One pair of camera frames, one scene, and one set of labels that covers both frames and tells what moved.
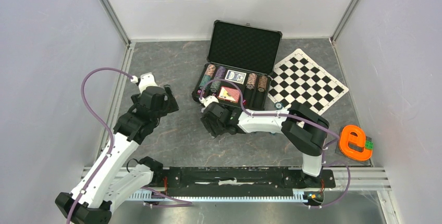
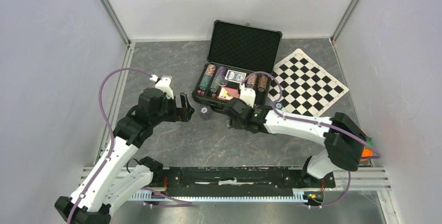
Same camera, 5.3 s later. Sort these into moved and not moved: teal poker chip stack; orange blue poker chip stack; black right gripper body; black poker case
Moved: black right gripper body
Not moved: teal poker chip stack; black poker case; orange blue poker chip stack
